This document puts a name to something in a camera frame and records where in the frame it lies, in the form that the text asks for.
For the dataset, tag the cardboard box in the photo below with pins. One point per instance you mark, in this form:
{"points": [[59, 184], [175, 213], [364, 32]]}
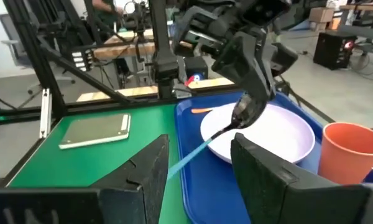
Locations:
{"points": [[321, 15]]}

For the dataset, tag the white bracket strip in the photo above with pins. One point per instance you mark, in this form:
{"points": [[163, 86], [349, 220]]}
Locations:
{"points": [[45, 115]]}

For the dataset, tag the wooden table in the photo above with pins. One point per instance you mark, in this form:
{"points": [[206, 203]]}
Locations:
{"points": [[136, 91]]}

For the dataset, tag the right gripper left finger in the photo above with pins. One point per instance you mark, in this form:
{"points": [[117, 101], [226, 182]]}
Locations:
{"points": [[127, 193]]}

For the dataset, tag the green table mat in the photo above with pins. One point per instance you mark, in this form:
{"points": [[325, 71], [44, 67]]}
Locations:
{"points": [[81, 165]]}

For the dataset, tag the black device with white labels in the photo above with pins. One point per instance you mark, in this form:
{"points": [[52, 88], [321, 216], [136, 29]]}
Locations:
{"points": [[81, 60]]}

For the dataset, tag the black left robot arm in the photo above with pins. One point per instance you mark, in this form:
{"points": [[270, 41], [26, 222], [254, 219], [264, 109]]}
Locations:
{"points": [[163, 62]]}

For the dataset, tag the orange plastic cup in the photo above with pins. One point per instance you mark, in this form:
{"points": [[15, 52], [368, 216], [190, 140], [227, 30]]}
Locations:
{"points": [[351, 152]]}

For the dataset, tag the black device with blue light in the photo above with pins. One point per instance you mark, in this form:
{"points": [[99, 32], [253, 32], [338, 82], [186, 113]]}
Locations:
{"points": [[196, 67]]}

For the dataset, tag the black aluminium rig frame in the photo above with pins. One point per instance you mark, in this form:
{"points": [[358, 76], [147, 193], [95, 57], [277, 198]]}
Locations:
{"points": [[34, 62]]}

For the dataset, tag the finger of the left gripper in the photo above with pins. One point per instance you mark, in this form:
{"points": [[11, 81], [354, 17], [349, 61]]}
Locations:
{"points": [[245, 62], [283, 59]]}

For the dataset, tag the black computer with red light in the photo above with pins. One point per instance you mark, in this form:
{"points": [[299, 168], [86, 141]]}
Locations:
{"points": [[332, 49]]}

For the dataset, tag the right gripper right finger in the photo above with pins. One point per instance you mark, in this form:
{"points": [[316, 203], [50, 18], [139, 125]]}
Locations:
{"points": [[267, 193]]}

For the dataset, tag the lavender round plate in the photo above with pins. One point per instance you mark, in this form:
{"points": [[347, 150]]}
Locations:
{"points": [[283, 133]]}

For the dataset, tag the blue plastic tray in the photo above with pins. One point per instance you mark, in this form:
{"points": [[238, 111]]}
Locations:
{"points": [[211, 186]]}

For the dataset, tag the background wooden workbench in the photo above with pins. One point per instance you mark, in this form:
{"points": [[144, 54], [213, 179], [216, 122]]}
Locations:
{"points": [[124, 49]]}

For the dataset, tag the grey office chair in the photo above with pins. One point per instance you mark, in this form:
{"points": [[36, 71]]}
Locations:
{"points": [[14, 46]]}

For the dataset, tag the person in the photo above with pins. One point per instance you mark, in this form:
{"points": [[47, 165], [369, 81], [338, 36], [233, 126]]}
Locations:
{"points": [[104, 7]]}

